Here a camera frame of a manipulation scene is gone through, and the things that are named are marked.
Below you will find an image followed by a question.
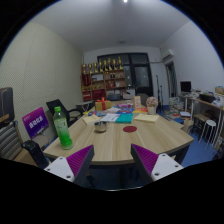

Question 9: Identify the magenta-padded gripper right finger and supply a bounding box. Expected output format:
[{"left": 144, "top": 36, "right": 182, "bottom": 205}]
[{"left": 130, "top": 143, "right": 185, "bottom": 185}]

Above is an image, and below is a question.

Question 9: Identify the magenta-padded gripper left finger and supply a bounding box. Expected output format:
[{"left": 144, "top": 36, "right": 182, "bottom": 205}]
[{"left": 43, "top": 144, "right": 95, "bottom": 188}]

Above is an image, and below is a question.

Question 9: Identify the green drink bottle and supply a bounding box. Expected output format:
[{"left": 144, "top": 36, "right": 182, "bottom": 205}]
[{"left": 52, "top": 106, "right": 74, "bottom": 150}]

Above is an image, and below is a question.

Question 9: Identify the flat round red coaster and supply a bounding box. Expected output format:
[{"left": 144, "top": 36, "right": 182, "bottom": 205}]
[{"left": 122, "top": 125, "right": 138, "bottom": 134}]

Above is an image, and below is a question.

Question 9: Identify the yellow envelope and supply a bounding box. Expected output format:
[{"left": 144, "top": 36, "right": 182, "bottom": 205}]
[{"left": 133, "top": 113, "right": 160, "bottom": 124}]

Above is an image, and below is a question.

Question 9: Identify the purple sign board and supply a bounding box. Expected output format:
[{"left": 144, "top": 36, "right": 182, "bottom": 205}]
[{"left": 21, "top": 106, "right": 50, "bottom": 140}]

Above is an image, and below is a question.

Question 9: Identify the yellow notepad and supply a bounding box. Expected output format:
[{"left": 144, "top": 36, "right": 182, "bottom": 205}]
[{"left": 82, "top": 114, "right": 101, "bottom": 126}]

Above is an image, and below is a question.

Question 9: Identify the black office chair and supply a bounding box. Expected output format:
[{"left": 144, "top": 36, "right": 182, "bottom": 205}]
[{"left": 45, "top": 98, "right": 83, "bottom": 128}]

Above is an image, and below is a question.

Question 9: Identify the small metal bowl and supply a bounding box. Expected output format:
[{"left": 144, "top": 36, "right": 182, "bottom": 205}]
[{"left": 94, "top": 120, "right": 109, "bottom": 133}]

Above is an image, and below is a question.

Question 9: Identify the teal book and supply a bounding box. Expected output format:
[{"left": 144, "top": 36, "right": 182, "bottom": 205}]
[{"left": 115, "top": 113, "right": 134, "bottom": 124}]

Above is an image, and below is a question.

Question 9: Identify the white round stool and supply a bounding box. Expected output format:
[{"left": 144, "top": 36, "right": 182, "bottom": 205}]
[{"left": 199, "top": 119, "right": 218, "bottom": 146}]

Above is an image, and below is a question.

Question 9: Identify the pink flower pot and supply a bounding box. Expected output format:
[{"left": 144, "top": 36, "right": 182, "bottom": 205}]
[{"left": 145, "top": 96, "right": 159, "bottom": 116}]

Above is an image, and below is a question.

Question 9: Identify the white paper sheet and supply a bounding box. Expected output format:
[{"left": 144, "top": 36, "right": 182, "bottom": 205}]
[{"left": 100, "top": 113, "right": 121, "bottom": 123}]

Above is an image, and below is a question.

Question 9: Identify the orange standing card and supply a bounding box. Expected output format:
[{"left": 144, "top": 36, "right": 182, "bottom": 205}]
[{"left": 132, "top": 95, "right": 142, "bottom": 109}]

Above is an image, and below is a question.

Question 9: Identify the wooden side desk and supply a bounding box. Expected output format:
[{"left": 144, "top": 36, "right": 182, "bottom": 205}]
[{"left": 178, "top": 94, "right": 224, "bottom": 148}]

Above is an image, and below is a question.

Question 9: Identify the yellow gift box red ribbon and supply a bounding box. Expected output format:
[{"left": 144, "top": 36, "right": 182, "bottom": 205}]
[{"left": 94, "top": 97, "right": 113, "bottom": 112}]

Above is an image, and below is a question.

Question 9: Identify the black computer monitor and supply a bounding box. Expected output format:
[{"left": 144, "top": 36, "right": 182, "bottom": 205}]
[{"left": 180, "top": 80, "right": 193, "bottom": 94}]

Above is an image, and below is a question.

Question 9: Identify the wooden shelf unit with trophies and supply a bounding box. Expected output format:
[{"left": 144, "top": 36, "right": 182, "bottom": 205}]
[{"left": 80, "top": 56, "right": 128, "bottom": 102}]

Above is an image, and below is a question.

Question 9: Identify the white air conditioner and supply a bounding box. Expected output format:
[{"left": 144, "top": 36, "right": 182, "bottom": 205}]
[{"left": 160, "top": 48, "right": 175, "bottom": 62}]

